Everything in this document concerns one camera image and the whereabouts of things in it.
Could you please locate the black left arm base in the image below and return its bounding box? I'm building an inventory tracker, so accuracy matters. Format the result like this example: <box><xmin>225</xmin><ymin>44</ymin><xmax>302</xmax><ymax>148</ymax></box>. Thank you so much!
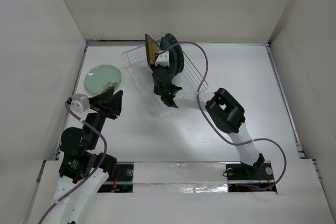
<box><xmin>98</xmin><ymin>162</ymin><xmax>134</xmax><ymax>193</ymax></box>

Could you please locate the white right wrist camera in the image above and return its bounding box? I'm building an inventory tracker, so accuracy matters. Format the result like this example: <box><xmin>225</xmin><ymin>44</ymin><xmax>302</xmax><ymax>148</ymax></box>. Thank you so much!
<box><xmin>154</xmin><ymin>51</ymin><xmax>170</xmax><ymax>67</ymax></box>

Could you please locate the light green glass plate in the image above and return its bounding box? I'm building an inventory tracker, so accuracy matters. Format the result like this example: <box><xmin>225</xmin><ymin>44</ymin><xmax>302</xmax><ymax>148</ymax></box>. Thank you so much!
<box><xmin>85</xmin><ymin>65</ymin><xmax>122</xmax><ymax>94</ymax></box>

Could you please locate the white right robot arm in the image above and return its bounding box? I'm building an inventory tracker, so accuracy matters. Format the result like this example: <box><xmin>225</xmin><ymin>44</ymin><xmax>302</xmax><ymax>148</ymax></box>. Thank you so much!
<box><xmin>150</xmin><ymin>65</ymin><xmax>265</xmax><ymax>178</ymax></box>

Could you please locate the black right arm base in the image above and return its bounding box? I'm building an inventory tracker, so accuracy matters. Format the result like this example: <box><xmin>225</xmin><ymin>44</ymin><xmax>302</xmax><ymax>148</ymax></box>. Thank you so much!
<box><xmin>222</xmin><ymin>162</ymin><xmax>277</xmax><ymax>193</ymax></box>

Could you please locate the teal square plate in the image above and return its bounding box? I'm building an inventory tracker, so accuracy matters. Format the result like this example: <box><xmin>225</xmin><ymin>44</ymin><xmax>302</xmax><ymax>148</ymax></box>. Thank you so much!
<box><xmin>160</xmin><ymin>37</ymin><xmax>178</xmax><ymax>77</ymax></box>

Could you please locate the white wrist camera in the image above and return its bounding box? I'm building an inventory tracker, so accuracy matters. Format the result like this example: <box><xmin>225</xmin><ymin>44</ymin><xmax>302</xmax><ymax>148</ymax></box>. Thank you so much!
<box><xmin>154</xmin><ymin>51</ymin><xmax>170</xmax><ymax>67</ymax></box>
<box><xmin>66</xmin><ymin>93</ymin><xmax>90</xmax><ymax>113</ymax></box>

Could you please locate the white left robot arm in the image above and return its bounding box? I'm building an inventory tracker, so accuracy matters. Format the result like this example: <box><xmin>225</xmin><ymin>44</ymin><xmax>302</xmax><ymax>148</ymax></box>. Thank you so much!
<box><xmin>39</xmin><ymin>89</ymin><xmax>123</xmax><ymax>223</ymax></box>

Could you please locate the yellow square black-rimmed plate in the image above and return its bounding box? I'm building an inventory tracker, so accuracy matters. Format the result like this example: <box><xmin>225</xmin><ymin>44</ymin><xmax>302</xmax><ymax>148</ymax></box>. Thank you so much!
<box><xmin>145</xmin><ymin>34</ymin><xmax>161</xmax><ymax>66</ymax></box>

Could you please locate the teal scalloped round plate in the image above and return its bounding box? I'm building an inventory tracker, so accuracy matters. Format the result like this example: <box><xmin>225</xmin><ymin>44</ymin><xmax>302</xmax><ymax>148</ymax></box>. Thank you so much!
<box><xmin>174</xmin><ymin>45</ymin><xmax>184</xmax><ymax>73</ymax></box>

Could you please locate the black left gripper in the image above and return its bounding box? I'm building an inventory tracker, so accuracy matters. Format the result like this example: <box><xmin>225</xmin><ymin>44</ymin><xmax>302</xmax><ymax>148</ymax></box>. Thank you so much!
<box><xmin>84</xmin><ymin>87</ymin><xmax>122</xmax><ymax>148</ymax></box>

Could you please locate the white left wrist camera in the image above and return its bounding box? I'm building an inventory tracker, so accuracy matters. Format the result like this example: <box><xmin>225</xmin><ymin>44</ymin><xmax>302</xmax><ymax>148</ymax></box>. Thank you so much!
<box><xmin>66</xmin><ymin>93</ymin><xmax>90</xmax><ymax>113</ymax></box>

